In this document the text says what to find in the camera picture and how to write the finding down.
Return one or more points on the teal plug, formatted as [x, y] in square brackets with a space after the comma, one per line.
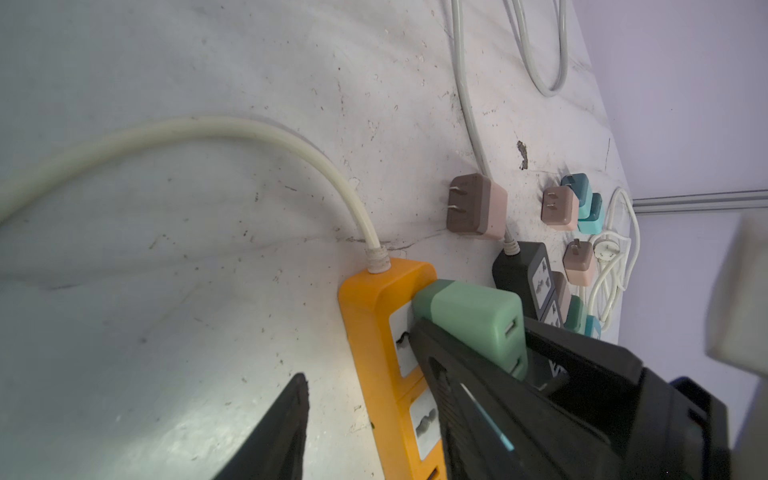
[581, 186]
[593, 223]

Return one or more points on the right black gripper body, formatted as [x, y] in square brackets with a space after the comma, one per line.
[671, 430]

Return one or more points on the pink plug black strip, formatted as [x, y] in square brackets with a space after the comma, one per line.
[580, 263]
[559, 208]

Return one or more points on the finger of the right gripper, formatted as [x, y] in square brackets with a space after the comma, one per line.
[588, 377]

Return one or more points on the green plug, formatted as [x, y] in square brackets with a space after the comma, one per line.
[576, 316]
[488, 320]

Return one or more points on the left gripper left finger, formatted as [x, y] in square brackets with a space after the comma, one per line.
[275, 448]

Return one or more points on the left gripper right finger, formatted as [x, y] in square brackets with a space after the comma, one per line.
[494, 426]

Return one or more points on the black power strip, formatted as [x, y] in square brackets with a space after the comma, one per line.
[529, 275]

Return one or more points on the blue power strip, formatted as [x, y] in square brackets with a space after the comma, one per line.
[592, 327]

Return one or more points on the orange power strip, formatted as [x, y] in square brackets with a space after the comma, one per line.
[376, 310]

